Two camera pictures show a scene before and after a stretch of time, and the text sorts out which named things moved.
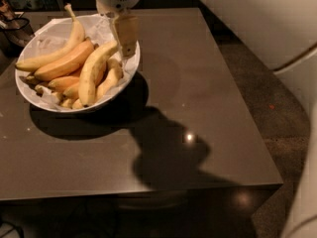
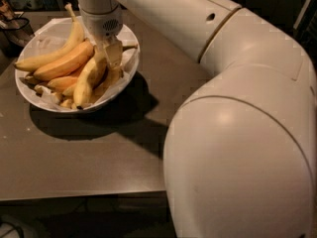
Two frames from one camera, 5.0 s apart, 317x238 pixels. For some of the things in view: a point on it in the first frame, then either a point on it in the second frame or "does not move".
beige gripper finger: (127, 32) → (115, 53)
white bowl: (55, 35) does not move
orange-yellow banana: (68, 63) does not move
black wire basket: (17, 31) does not move
